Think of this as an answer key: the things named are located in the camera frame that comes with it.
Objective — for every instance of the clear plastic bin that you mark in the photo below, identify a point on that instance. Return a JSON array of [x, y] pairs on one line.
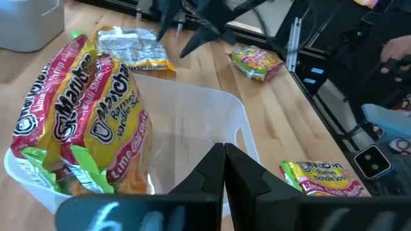
[[192, 112]]

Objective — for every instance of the yellow ramen pack silver back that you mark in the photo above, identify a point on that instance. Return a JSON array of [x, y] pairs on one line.
[[135, 48]]

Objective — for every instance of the aluminium bracket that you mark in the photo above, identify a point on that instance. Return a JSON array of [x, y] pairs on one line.
[[295, 41]]

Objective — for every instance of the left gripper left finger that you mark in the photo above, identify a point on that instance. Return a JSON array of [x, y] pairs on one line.
[[205, 179]]

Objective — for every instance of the person's hand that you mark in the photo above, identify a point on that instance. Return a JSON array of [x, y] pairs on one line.
[[396, 48]]

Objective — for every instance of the light blue fabric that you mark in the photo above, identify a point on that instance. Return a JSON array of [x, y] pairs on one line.
[[385, 120]]

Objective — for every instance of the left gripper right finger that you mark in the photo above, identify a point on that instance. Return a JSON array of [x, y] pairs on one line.
[[247, 186]]

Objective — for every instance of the white plastic bin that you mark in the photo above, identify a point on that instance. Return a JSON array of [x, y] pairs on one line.
[[25, 22]]

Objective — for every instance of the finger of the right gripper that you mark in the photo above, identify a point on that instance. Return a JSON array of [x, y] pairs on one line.
[[170, 16], [208, 35]]

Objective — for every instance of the table-level camera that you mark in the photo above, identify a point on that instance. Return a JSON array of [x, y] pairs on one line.
[[372, 162]]

